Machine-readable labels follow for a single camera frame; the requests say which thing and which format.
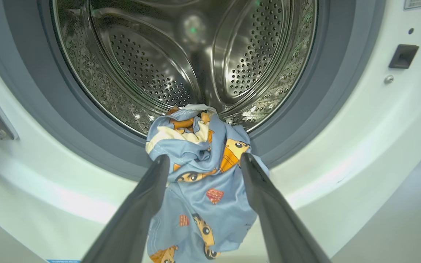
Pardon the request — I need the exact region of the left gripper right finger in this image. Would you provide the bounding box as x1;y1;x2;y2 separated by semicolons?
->
240;153;331;263

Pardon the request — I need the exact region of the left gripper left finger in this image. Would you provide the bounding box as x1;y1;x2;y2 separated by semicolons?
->
81;155;170;263

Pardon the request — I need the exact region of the blue cartoon print garment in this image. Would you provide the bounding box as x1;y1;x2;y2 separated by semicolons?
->
145;104;269;263

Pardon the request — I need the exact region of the white front-load washing machine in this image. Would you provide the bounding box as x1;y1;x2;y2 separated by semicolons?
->
0;0;421;263

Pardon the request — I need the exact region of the perforated steel drum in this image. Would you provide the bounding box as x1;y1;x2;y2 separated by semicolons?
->
52;0;319;136

